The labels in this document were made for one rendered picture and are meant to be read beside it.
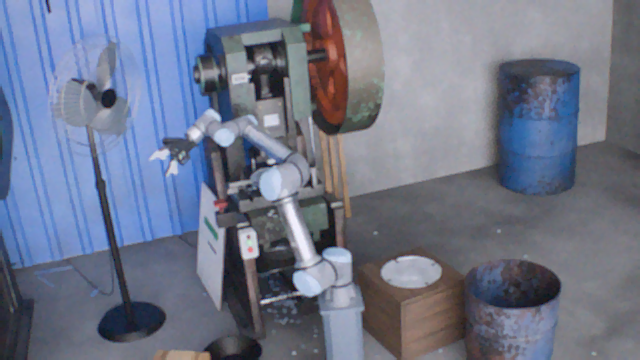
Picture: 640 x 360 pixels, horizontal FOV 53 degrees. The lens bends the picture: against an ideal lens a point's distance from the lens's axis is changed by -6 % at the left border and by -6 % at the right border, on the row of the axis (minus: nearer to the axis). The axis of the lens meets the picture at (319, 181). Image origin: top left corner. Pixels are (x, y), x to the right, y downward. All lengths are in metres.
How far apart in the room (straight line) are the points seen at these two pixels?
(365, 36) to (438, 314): 1.33
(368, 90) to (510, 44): 2.44
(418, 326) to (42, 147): 2.59
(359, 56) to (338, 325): 1.18
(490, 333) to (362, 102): 1.18
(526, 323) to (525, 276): 0.39
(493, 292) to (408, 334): 0.44
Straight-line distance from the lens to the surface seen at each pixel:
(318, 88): 3.67
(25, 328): 4.04
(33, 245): 4.73
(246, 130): 2.96
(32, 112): 4.43
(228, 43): 3.20
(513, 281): 3.22
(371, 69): 3.10
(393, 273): 3.31
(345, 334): 2.96
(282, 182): 2.66
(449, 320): 3.33
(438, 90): 5.13
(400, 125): 5.04
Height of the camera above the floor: 2.01
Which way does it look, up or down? 22 degrees down
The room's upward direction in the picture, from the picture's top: 5 degrees counter-clockwise
